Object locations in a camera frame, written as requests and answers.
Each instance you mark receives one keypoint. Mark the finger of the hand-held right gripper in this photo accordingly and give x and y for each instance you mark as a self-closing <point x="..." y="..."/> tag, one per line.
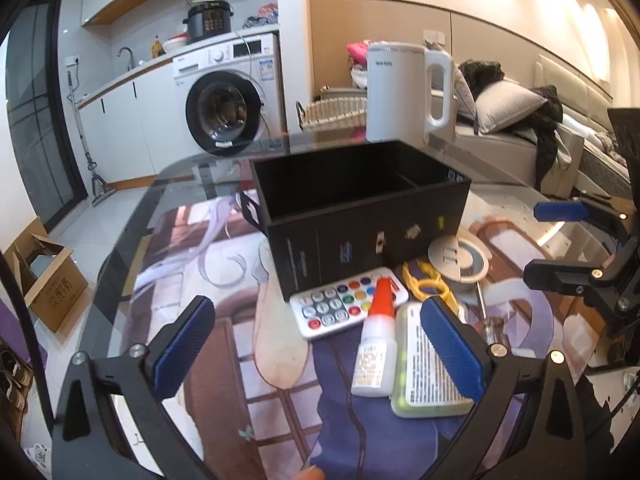
<point x="560" y="211"/>
<point x="555" y="272"/>

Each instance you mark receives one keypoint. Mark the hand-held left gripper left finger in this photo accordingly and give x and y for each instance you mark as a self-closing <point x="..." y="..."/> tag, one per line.
<point x="182" y="345"/>

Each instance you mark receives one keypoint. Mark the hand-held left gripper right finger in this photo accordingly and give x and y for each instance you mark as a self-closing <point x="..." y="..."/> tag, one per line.
<point x="452" y="345"/>

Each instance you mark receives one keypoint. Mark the green case with white label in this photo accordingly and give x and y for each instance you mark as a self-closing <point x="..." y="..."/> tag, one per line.
<point x="420" y="370"/>

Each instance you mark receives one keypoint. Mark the yellow plastic tweezers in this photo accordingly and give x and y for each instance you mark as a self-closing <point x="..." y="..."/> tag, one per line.
<point x="425" y="287"/>

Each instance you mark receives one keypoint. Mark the white glue bottle red cap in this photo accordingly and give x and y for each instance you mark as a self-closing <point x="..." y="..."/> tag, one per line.
<point x="372" y="360"/>

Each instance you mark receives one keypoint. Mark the white remote with coloured buttons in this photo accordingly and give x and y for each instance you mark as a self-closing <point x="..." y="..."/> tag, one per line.
<point x="330" y="305"/>

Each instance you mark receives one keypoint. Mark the black cardboard box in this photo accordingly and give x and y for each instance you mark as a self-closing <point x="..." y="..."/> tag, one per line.
<point x="325" y="240"/>

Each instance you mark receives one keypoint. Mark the person's left hand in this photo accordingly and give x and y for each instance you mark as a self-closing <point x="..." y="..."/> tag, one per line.
<point x="311" y="474"/>

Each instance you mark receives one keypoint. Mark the bed mattress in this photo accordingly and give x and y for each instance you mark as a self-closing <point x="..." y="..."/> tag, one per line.
<point x="600" y="165"/>

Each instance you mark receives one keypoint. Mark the printed table mat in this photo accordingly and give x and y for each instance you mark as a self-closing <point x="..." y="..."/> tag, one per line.
<point x="225" y="410"/>

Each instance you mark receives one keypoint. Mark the white sofa bench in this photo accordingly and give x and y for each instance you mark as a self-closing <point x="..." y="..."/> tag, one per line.
<point x="500" y="155"/>

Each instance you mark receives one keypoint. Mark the black jacket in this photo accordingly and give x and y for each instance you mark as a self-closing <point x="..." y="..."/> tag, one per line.
<point x="547" y="130"/>

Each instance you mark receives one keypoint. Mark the grey pillow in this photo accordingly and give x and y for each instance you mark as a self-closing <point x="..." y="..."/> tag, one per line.
<point x="507" y="105"/>

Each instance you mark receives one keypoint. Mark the open brown cardboard box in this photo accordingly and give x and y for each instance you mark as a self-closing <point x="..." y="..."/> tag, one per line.
<point x="55" y="290"/>

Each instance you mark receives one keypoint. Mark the dark cloth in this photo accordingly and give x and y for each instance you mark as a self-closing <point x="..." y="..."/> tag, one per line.
<point x="480" y="77"/>

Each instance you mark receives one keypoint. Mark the purple yoga mat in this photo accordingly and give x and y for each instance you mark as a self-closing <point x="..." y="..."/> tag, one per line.
<point x="20" y="330"/>

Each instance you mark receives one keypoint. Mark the rows of shoes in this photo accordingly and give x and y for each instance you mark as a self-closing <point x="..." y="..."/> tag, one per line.
<point x="12" y="380"/>

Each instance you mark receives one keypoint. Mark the white plastic bag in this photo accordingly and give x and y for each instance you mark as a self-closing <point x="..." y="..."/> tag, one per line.
<point x="40" y="457"/>

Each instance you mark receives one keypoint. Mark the white electric kettle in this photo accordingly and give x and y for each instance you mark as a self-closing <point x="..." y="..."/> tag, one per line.
<point x="395" y="95"/>

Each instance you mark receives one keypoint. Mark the flat mop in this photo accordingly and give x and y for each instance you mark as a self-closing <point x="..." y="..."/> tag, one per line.
<point x="87" y="155"/>

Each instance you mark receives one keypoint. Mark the white base cabinet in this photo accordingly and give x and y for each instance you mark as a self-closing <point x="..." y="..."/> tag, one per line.
<point x="125" y="125"/>

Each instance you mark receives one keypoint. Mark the wicker basket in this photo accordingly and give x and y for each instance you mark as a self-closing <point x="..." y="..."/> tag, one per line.
<point x="335" y="115"/>

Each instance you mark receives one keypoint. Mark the pink cloth pile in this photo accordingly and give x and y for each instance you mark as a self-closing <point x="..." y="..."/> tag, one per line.
<point x="357" y="52"/>

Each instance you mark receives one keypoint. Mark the dark glass sliding door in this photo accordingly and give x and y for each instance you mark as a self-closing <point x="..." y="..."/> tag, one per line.
<point x="35" y="110"/>

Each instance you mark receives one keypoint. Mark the white washing machine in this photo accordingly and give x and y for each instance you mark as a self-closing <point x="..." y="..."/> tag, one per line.
<point x="220" y="67"/>

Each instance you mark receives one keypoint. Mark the kitchen faucet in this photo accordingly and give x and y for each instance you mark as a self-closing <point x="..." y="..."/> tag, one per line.
<point x="127" y="57"/>

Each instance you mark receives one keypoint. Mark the red and white bowl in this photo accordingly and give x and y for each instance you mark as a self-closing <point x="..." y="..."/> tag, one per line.
<point x="175" y="45"/>

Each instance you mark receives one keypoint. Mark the black rice cooker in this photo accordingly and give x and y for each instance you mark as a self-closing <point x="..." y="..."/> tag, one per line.
<point x="207" y="22"/>

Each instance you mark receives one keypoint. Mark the pile of clothes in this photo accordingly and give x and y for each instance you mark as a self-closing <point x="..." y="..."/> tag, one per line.
<point x="260" y="17"/>

